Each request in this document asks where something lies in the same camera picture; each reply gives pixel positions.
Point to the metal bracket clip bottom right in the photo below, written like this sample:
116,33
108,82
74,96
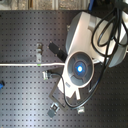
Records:
81,110

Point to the metal bracket clip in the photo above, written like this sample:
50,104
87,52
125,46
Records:
53,110
81,110

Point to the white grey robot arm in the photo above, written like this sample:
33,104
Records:
79,37

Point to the metal cable clip lower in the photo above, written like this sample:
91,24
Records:
45,75

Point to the metal cable clip upper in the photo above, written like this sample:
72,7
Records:
39,52

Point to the metal bracket clip bottom left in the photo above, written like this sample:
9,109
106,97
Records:
53,110

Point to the metal cable clip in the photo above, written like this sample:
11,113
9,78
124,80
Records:
39,52
45,75

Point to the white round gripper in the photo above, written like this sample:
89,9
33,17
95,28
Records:
78,71

